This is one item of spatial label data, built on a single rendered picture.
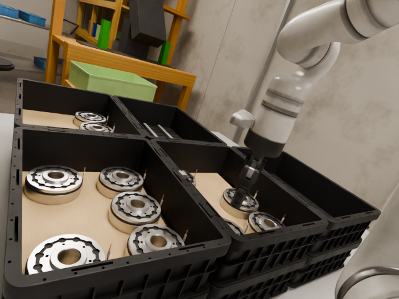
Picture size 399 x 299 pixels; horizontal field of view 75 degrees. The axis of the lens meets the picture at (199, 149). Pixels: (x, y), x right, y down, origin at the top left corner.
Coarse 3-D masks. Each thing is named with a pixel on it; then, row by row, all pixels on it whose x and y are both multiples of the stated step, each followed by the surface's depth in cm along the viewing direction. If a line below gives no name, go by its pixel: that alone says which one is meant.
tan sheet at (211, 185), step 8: (200, 176) 83; (208, 176) 85; (216, 176) 87; (200, 184) 78; (208, 184) 80; (216, 184) 81; (224, 184) 83; (200, 192) 73; (208, 192) 75; (216, 192) 76; (208, 200) 71; (216, 200) 72; (216, 208) 68; (224, 216) 66; (232, 216) 67; (240, 224) 65
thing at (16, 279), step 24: (168, 168) 58; (192, 192) 52; (216, 240) 41; (96, 264) 30; (120, 264) 31; (144, 264) 32; (168, 264) 35; (24, 288) 25; (48, 288) 27; (72, 288) 28
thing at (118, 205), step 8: (128, 192) 57; (136, 192) 58; (120, 200) 54; (152, 200) 57; (112, 208) 51; (120, 208) 51; (152, 208) 54; (160, 208) 55; (120, 216) 49; (128, 216) 50; (136, 216) 50; (144, 216) 51; (152, 216) 52
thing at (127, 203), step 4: (128, 200) 53; (132, 200) 54; (136, 200) 55; (140, 200) 55; (144, 200) 55; (128, 204) 52; (144, 204) 54; (148, 204) 54; (128, 208) 52; (132, 208) 51; (136, 208) 52; (140, 208) 52; (144, 208) 53; (148, 208) 54; (140, 212) 52
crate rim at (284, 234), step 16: (176, 144) 75; (192, 144) 78; (208, 144) 83; (288, 192) 67; (208, 208) 48; (224, 224) 45; (304, 224) 54; (320, 224) 57; (240, 240) 43; (256, 240) 45; (272, 240) 48; (288, 240) 51
